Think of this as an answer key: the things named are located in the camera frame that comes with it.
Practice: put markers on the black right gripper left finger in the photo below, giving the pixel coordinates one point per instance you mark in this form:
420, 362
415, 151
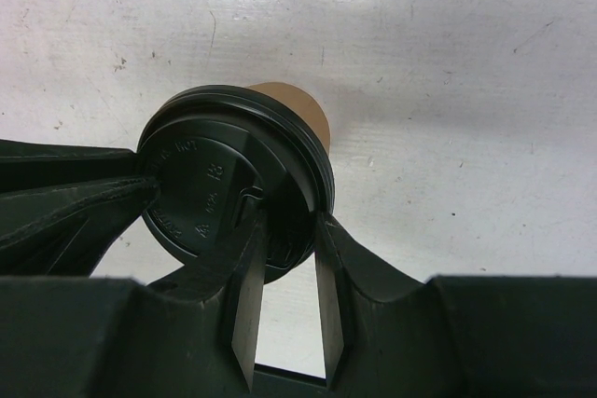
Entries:
190, 334

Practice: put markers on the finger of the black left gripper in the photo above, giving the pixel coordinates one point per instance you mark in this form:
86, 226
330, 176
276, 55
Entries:
65, 230
27, 166

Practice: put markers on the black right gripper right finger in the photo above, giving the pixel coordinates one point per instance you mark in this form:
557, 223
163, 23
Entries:
387, 335

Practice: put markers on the black plastic cup lid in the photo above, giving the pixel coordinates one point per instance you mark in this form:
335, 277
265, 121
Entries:
221, 153

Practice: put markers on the brown paper coffee cup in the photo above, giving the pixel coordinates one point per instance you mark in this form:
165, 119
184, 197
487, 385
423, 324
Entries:
300, 102

